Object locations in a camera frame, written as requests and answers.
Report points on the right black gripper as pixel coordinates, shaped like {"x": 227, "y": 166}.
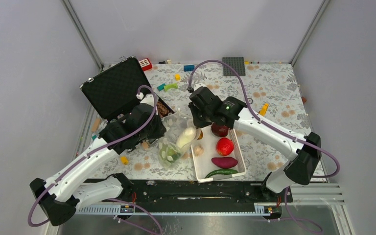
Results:
{"x": 196, "y": 121}

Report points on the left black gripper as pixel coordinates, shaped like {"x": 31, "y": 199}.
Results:
{"x": 160, "y": 131}

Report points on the brown potato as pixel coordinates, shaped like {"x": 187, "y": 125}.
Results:
{"x": 200, "y": 134}

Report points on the white radish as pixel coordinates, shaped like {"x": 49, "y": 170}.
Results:
{"x": 187, "y": 136}

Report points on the clear zip top bag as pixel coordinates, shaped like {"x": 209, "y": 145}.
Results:
{"x": 175, "y": 124}

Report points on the red tomato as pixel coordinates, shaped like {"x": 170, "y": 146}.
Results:
{"x": 224, "y": 147}

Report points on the green cabbage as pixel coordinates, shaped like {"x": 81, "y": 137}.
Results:
{"x": 169, "y": 153}

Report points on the purple sweet potato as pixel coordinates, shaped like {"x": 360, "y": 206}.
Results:
{"x": 224, "y": 162}

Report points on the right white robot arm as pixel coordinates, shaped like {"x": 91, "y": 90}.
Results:
{"x": 300, "y": 150}

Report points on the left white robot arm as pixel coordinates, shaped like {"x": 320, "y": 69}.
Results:
{"x": 58, "y": 197}

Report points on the black open case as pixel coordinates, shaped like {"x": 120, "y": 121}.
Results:
{"x": 113, "y": 91}

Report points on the teal block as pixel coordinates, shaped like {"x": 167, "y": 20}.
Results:
{"x": 161, "y": 87}

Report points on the green curved block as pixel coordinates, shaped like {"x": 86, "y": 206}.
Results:
{"x": 170, "y": 86}

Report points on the garlic bulb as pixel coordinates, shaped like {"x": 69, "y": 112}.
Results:
{"x": 198, "y": 150}

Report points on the blue lego brick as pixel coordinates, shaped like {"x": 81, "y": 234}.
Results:
{"x": 188, "y": 68}

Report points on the white perforated plastic basket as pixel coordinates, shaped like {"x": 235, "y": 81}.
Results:
{"x": 203, "y": 164}

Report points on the yellow small toy piece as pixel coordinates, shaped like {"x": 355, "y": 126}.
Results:
{"x": 124, "y": 160}

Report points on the red white toy block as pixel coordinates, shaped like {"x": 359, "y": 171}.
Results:
{"x": 145, "y": 64}

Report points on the grey lego baseplate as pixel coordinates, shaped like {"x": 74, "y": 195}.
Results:
{"x": 236, "y": 63}

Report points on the yellow blue toy vehicle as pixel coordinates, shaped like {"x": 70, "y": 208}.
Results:
{"x": 264, "y": 109}

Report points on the green chili pepper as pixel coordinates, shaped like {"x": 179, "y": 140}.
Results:
{"x": 222, "y": 172}

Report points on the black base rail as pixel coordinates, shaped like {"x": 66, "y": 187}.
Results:
{"x": 192, "y": 196}

